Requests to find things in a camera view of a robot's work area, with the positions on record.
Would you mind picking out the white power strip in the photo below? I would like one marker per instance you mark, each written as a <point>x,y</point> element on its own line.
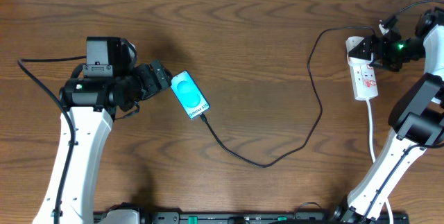
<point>362,74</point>

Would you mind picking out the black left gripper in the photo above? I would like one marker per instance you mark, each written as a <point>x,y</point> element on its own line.
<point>159,76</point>

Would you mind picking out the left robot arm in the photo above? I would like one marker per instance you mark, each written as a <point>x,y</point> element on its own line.
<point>108,81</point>

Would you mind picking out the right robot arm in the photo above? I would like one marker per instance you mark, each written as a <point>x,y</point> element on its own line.
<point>414,126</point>

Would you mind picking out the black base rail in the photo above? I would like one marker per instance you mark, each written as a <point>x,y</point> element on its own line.
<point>196,218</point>

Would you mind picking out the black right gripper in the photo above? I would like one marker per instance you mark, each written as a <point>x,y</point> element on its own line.
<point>383,41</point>

